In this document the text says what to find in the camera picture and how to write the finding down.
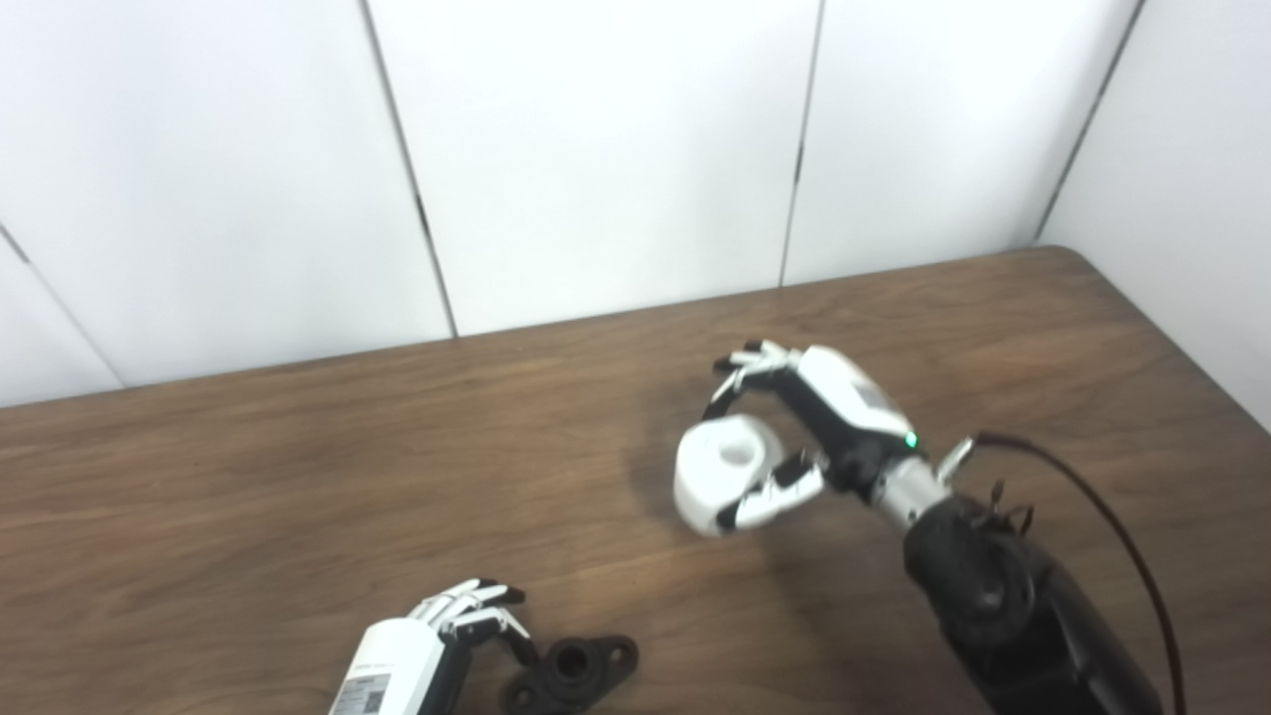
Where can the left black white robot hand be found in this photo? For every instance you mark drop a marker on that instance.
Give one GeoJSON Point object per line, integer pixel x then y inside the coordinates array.
{"type": "Point", "coordinates": [392, 665]}

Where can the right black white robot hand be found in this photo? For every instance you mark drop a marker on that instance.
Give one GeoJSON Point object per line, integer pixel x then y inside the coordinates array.
{"type": "Point", "coordinates": [849, 407]}

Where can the round white piece with holes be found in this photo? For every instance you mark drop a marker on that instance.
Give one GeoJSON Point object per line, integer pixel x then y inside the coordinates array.
{"type": "Point", "coordinates": [705, 477]}

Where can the black flanged holder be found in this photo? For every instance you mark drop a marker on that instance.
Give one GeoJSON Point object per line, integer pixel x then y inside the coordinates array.
{"type": "Point", "coordinates": [571, 685]}

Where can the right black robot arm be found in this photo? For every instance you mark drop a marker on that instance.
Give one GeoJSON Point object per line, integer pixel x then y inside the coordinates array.
{"type": "Point", "coordinates": [1013, 616]}

